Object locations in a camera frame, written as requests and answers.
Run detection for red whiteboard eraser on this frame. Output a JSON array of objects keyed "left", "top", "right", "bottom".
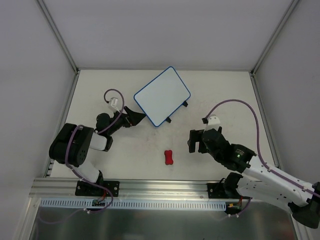
[{"left": 164, "top": 150, "right": 174, "bottom": 166}]

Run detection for blue framed whiteboard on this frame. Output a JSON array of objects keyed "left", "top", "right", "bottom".
[{"left": 133, "top": 66, "right": 191, "bottom": 127}]

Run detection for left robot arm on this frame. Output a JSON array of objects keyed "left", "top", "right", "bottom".
[{"left": 49, "top": 106, "right": 146, "bottom": 195}]

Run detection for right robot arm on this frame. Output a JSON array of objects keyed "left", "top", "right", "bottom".
[{"left": 187, "top": 127, "right": 320, "bottom": 229}]

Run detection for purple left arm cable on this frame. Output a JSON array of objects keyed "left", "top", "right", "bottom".
[{"left": 64, "top": 89, "right": 126, "bottom": 213}]

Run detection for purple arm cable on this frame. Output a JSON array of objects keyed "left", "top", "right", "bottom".
[
  {"left": 202, "top": 99, "right": 316, "bottom": 218},
  {"left": 64, "top": 89, "right": 126, "bottom": 213}
]

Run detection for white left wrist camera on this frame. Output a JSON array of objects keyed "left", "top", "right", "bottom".
[{"left": 107, "top": 97, "right": 120, "bottom": 113}]

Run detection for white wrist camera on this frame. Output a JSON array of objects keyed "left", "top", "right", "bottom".
[
  {"left": 107, "top": 97, "right": 120, "bottom": 113},
  {"left": 202, "top": 114, "right": 221, "bottom": 131}
]

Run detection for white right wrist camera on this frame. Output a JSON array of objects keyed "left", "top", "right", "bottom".
[{"left": 202, "top": 114, "right": 221, "bottom": 131}]

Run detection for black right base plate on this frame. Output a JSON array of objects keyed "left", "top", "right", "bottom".
[{"left": 206, "top": 182, "right": 241, "bottom": 199}]

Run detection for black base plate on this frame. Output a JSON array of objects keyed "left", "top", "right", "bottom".
[
  {"left": 74, "top": 180, "right": 120, "bottom": 197},
  {"left": 206, "top": 182, "right": 241, "bottom": 199}
]

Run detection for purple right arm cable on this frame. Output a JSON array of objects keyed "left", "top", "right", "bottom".
[{"left": 202, "top": 99, "right": 316, "bottom": 218}]

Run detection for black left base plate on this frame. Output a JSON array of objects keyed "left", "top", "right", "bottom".
[{"left": 74, "top": 180, "right": 120, "bottom": 197}]

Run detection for slotted white cable duct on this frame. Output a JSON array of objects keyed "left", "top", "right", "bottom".
[{"left": 39, "top": 198, "right": 227, "bottom": 212}]

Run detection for aluminium mounting rail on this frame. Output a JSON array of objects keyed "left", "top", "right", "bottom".
[{"left": 28, "top": 177, "right": 220, "bottom": 201}]

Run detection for left aluminium frame post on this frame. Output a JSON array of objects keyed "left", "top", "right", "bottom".
[{"left": 36, "top": 0, "right": 80, "bottom": 75}]

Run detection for aluminium frame post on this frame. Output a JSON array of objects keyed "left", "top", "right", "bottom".
[
  {"left": 249, "top": 0, "right": 301, "bottom": 76},
  {"left": 36, "top": 0, "right": 80, "bottom": 75}
]

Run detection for right aluminium frame post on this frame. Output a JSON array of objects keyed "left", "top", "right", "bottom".
[{"left": 249, "top": 0, "right": 301, "bottom": 76}]

